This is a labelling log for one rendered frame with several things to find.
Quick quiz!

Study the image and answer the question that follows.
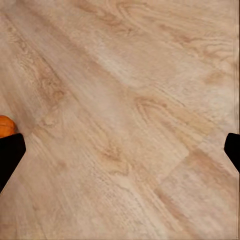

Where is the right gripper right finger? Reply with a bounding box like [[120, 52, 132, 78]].
[[224, 133, 240, 173]]

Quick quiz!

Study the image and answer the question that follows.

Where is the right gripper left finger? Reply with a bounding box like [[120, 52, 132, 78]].
[[0, 133, 26, 193]]

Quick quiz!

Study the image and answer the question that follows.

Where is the pumpkin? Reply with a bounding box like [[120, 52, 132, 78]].
[[0, 115, 16, 139]]

